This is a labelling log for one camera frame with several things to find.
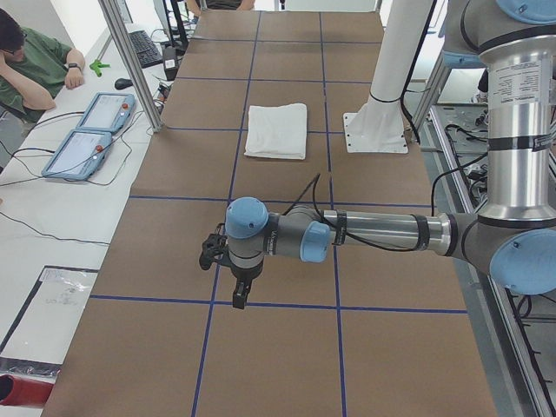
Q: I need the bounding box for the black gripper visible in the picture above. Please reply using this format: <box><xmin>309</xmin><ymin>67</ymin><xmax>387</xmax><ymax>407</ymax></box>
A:
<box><xmin>199</xmin><ymin>222</ymin><xmax>263</xmax><ymax>309</ymax></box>

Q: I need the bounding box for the white long-sleeve printed shirt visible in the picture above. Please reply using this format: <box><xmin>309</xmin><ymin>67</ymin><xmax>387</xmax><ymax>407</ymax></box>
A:
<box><xmin>244</xmin><ymin>103</ymin><xmax>308</xmax><ymax>160</ymax></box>

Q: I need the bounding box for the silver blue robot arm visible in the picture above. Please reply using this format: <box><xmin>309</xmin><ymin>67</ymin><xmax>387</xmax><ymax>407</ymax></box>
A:
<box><xmin>199</xmin><ymin>1</ymin><xmax>555</xmax><ymax>308</ymax></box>

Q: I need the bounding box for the lower blue teach pendant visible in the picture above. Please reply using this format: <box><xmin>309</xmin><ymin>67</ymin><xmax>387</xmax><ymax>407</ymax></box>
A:
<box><xmin>41</xmin><ymin>129</ymin><xmax>112</xmax><ymax>181</ymax></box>

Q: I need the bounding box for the blue teach pendant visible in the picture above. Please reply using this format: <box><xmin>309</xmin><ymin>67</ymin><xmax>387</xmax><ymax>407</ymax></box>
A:
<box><xmin>76</xmin><ymin>92</ymin><xmax>136</xmax><ymax>134</ymax></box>
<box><xmin>41</xmin><ymin>129</ymin><xmax>112</xmax><ymax>181</ymax></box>

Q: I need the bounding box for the clear plastic document sleeve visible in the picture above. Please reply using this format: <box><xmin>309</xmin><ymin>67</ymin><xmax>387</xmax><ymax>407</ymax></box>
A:
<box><xmin>1</xmin><ymin>265</ymin><xmax>98</xmax><ymax>380</ymax></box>

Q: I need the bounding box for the upper blue teach pendant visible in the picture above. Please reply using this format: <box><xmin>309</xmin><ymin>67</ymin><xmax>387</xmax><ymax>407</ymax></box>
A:
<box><xmin>76</xmin><ymin>92</ymin><xmax>136</xmax><ymax>134</ymax></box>

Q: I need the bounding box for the black computer mouse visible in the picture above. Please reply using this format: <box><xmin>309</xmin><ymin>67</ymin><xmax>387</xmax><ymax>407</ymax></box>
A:
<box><xmin>114</xmin><ymin>78</ymin><xmax>133</xmax><ymax>90</ymax></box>

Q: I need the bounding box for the black keyboard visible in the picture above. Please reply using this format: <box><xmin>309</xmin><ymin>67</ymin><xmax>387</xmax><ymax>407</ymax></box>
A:
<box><xmin>128</xmin><ymin>30</ymin><xmax>163</xmax><ymax>69</ymax></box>

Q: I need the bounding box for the red cylinder object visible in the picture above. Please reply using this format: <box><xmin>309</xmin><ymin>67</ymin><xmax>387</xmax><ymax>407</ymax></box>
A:
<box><xmin>1</xmin><ymin>374</ymin><xmax>54</xmax><ymax>408</ymax></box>

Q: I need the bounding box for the green plastic tool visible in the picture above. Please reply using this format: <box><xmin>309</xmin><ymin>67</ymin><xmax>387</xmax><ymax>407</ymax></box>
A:
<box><xmin>89</xmin><ymin>59</ymin><xmax>111</xmax><ymax>77</ymax></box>

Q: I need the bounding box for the seated person green shirt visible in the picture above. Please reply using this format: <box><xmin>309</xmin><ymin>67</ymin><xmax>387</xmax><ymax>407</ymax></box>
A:
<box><xmin>1</xmin><ymin>10</ymin><xmax>85</xmax><ymax>123</ymax></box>

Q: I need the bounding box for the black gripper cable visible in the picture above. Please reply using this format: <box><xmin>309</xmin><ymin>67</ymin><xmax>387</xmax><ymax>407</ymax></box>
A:
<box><xmin>286</xmin><ymin>164</ymin><xmax>479</xmax><ymax>253</ymax></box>

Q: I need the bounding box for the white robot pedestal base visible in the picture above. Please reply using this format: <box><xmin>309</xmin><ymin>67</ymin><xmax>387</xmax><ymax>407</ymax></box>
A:
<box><xmin>343</xmin><ymin>0</ymin><xmax>436</xmax><ymax>154</ymax></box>

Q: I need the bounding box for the aluminium frame post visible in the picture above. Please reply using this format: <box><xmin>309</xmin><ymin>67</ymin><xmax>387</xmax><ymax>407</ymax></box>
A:
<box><xmin>98</xmin><ymin>0</ymin><xmax>162</xmax><ymax>133</ymax></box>

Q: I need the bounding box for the aluminium frame rail structure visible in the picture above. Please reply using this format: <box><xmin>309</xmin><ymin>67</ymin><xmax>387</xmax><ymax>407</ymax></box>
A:
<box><xmin>414</xmin><ymin>63</ymin><xmax>555</xmax><ymax>416</ymax></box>

